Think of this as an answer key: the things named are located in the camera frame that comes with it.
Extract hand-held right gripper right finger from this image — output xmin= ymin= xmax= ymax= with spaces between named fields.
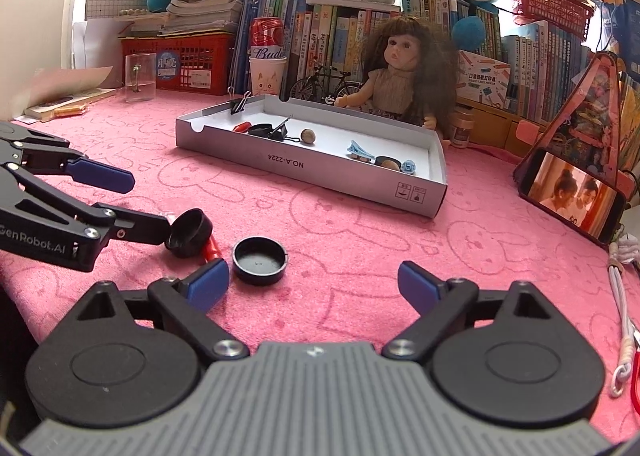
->
xmin=381 ymin=260 xmax=563 ymax=364

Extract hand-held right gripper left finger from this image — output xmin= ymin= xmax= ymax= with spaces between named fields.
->
xmin=75 ymin=258 xmax=252 ymax=364

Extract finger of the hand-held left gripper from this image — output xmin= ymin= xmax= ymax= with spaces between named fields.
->
xmin=0 ymin=121 xmax=136 ymax=195
xmin=0 ymin=161 xmax=172 ymax=248

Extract shallow grey cardboard box tray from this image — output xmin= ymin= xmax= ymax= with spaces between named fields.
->
xmin=174 ymin=95 xmax=449 ymax=220

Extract black binder clip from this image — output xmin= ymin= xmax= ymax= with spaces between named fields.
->
xmin=267 ymin=115 xmax=303 ymax=143
xmin=227 ymin=85 xmax=253 ymax=117

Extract pink bunny print tablecloth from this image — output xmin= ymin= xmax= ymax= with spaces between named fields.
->
xmin=0 ymin=88 xmax=640 ymax=437

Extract flat books with paper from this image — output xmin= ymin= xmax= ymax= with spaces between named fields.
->
xmin=10 ymin=66 xmax=119 ymax=123

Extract clear glass mug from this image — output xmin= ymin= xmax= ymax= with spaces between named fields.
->
xmin=123 ymin=51 xmax=159 ymax=105

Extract red plastic crate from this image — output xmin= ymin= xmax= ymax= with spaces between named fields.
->
xmin=119 ymin=33 xmax=237 ymax=91

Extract light blue hair clip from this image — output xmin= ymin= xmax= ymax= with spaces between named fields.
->
xmin=345 ymin=139 xmax=377 ymax=162

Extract small glass jar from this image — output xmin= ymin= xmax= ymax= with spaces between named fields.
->
xmin=449 ymin=108 xmax=475 ymax=150

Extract white grid panel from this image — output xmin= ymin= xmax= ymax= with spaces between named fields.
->
xmin=84 ymin=0 xmax=151 ymax=22

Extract black smartphone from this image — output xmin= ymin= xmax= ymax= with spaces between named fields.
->
xmin=517 ymin=148 xmax=626 ymax=245

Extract white paper cup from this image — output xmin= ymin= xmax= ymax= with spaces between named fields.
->
xmin=248 ymin=56 xmax=289 ymax=98

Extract stack of lying books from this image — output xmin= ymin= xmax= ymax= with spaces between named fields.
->
xmin=164 ymin=0 xmax=251 ymax=37

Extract red drink can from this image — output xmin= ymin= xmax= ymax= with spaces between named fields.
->
xmin=248 ymin=15 xmax=287 ymax=62

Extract brown-haired doll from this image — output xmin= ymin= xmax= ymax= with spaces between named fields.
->
xmin=333 ymin=15 xmax=459 ymax=135

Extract white printed cardboard box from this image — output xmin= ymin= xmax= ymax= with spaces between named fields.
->
xmin=457 ymin=49 xmax=512 ymax=110

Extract black miniature bicycle model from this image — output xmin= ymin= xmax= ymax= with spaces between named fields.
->
xmin=289 ymin=63 xmax=364 ymax=105

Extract red plastic loop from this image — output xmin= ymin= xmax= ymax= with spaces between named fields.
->
xmin=628 ymin=350 xmax=640 ymax=413

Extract pink house-shaped phone stand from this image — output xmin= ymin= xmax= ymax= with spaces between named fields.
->
xmin=514 ymin=50 xmax=640 ymax=198

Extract row of upright books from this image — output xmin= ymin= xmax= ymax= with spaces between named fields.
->
xmin=232 ymin=0 xmax=597 ymax=125

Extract small red plastic basket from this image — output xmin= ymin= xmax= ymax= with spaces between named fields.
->
xmin=507 ymin=0 xmax=596 ymax=42

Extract white cable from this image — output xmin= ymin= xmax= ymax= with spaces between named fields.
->
xmin=607 ymin=240 xmax=640 ymax=398

